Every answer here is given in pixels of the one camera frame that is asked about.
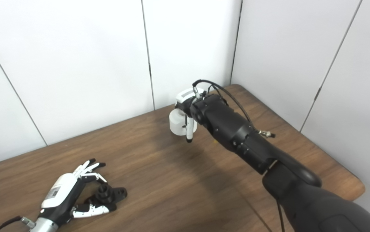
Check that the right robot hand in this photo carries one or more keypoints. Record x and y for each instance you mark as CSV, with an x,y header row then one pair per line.
x,y
186,96

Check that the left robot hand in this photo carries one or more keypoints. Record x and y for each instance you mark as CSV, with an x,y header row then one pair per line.
x,y
59,193

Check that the round white plastic piece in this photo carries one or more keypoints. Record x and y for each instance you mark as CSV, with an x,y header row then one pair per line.
x,y
175,124

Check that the black plastic holder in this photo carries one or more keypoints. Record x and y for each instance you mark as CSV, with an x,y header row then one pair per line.
x,y
117,193

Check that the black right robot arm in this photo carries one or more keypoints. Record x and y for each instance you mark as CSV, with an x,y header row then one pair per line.
x,y
236,132

